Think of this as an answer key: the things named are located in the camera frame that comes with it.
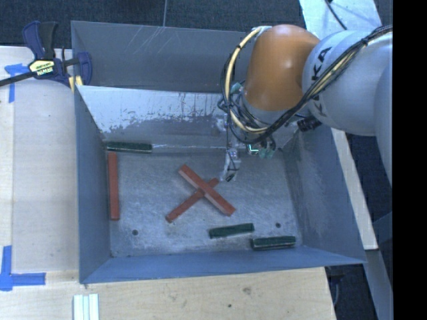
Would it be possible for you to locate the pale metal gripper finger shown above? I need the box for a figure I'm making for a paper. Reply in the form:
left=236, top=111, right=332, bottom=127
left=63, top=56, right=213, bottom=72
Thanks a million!
left=228, top=149, right=242, bottom=183
left=220, top=149, right=234, bottom=181

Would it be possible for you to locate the red-brown flat block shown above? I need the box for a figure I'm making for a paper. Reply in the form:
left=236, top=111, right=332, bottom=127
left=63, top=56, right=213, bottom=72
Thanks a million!
left=107, top=151, right=121, bottom=221
left=177, top=164, right=237, bottom=217
left=165, top=177, right=220, bottom=224

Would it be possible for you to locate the dark green flat block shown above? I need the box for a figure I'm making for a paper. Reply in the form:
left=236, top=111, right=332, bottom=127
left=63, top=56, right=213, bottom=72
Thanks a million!
left=106, top=141, right=153, bottom=154
left=250, top=235, right=298, bottom=251
left=208, top=222, right=256, bottom=239

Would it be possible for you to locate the grey metal bin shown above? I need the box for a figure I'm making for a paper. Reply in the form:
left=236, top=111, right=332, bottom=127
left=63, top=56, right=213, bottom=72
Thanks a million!
left=70, top=20, right=368, bottom=285

